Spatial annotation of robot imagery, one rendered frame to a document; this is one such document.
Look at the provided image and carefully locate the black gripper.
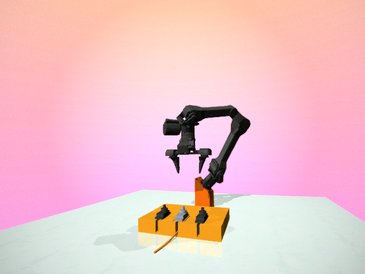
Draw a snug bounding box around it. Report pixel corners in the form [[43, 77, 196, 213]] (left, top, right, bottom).
[[165, 135, 212, 174]]

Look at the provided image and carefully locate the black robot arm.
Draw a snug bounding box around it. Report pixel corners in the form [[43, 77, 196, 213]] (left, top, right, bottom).
[[163, 105, 251, 191]]

